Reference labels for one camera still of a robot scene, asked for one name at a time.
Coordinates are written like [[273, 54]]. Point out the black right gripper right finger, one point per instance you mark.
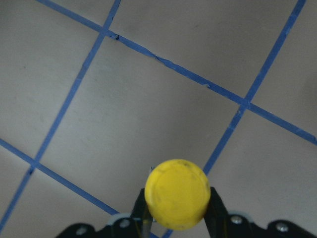
[[222, 224]]

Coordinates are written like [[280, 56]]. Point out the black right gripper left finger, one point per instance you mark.
[[136, 224]]

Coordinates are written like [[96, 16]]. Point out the yellow push button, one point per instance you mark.
[[177, 193]]

